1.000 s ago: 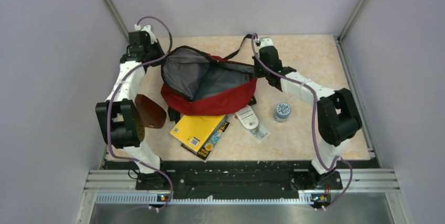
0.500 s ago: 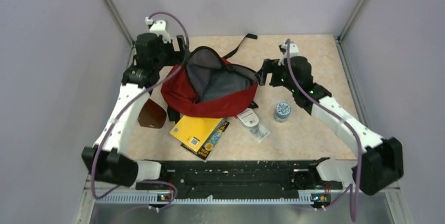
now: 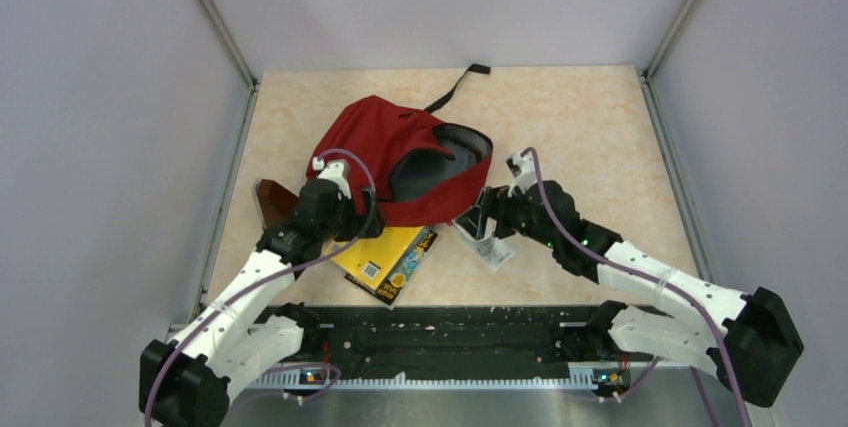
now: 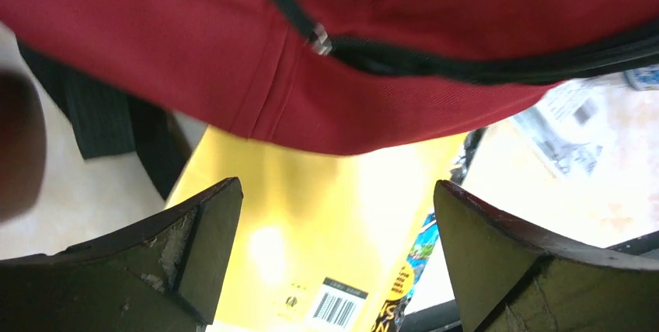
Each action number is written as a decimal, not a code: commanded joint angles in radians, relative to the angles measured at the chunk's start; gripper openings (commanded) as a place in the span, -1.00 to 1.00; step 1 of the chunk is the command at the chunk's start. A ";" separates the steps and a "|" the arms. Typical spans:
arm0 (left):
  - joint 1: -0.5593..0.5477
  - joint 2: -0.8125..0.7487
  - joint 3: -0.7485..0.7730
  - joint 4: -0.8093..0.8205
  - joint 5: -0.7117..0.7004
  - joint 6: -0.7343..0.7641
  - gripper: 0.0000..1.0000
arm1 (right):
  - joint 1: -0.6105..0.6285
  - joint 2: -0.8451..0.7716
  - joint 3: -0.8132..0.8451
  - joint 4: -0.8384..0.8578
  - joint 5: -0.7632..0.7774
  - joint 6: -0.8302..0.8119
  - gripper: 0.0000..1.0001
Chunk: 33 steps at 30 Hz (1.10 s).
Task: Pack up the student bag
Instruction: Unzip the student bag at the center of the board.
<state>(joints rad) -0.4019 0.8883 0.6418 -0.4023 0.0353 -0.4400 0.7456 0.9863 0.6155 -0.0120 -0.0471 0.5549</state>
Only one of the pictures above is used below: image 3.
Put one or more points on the yellow book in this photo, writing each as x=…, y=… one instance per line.
x=371, y=260

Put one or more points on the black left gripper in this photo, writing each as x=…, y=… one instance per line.
x=356, y=218

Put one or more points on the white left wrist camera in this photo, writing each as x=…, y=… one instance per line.
x=336, y=171

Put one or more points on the aluminium frame rail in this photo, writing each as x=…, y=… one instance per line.
x=303, y=377

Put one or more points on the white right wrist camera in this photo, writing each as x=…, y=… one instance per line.
x=522, y=168

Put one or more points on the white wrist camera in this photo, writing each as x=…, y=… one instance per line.
x=336, y=171
x=522, y=168

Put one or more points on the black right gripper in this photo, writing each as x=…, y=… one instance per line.
x=503, y=204

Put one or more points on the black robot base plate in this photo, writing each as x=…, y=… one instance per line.
x=489, y=343

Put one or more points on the red student backpack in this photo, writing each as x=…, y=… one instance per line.
x=419, y=169

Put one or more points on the clear plastic protractor packet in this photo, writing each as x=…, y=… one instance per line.
x=493, y=252

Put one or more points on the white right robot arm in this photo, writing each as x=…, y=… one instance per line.
x=676, y=311

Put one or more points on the brown leather case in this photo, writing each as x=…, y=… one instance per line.
x=274, y=201

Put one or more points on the colourful storey house book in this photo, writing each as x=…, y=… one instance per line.
x=391, y=288

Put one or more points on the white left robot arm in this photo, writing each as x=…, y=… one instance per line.
x=193, y=378

